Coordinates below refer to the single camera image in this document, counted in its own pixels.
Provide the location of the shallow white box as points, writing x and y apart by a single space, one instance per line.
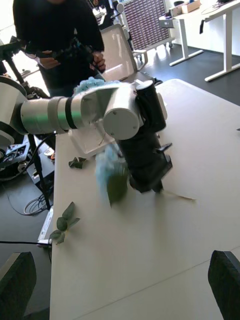
85 142

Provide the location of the cardboard box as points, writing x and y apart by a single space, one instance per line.
191 7

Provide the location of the person's left hand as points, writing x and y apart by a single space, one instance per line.
99 62

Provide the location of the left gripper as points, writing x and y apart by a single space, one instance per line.
145 167

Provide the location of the white power strip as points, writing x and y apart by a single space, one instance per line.
46 227

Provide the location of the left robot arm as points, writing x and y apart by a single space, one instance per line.
75 112

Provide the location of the dark small-drawer cabinet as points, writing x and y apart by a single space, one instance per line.
147 22

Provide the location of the person's right hand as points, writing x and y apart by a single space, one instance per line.
50 60

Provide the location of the white desk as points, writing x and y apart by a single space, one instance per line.
183 40
228 42

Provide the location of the black tripod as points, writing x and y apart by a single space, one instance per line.
10 47

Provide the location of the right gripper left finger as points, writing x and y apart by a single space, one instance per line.
17 290

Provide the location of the pale blue flower with stem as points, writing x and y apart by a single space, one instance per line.
87 85
102 170

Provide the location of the person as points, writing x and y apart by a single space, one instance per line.
62 20

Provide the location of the green leaf twig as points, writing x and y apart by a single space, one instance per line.
62 222
78 163

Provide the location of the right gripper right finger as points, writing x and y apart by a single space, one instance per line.
227 285

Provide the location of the black handheld device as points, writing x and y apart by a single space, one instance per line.
75 50

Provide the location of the white office chair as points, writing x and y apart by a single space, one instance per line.
117 50

